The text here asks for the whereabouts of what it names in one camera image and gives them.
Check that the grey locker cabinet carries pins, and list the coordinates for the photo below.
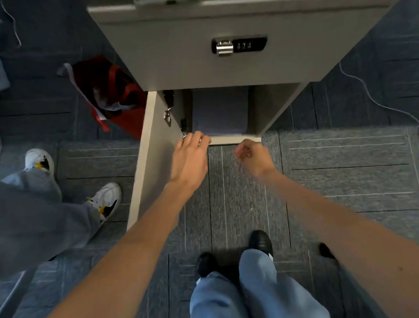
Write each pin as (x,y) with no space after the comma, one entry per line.
(238,26)

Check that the light blue jeans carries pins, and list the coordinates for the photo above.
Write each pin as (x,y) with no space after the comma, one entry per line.
(265,298)

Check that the folded grey cloth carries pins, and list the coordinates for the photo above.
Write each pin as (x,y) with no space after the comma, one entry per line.
(220,110)

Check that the person's right hand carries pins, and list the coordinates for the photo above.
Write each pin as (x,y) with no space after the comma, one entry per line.
(259,158)

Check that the metal door latch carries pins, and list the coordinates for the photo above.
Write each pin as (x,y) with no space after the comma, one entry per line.
(168,116)

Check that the person's left forearm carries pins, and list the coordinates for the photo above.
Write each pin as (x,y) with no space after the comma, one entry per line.
(113,268)

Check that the person's right fingers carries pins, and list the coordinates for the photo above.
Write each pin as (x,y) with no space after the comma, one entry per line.
(243,151)

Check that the person's left thumb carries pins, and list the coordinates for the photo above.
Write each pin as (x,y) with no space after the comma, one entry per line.
(205,142)

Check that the person's right forearm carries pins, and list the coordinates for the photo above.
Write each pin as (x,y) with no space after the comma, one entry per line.
(359,239)

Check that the person's left hand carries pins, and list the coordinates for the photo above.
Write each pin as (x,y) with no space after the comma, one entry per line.
(188,162)

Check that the grey open cabinet door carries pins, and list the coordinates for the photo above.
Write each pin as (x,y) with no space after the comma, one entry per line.
(151,158)

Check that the person's black shoe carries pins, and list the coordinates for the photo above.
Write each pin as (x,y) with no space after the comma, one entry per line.
(206,263)
(260,242)

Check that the person's black left shoe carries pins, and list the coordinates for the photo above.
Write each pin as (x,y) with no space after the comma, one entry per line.
(206,263)

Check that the red bag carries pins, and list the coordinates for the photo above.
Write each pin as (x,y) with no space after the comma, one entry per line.
(123,95)

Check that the person's black right shoe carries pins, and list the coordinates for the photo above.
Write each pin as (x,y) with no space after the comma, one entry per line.
(260,242)

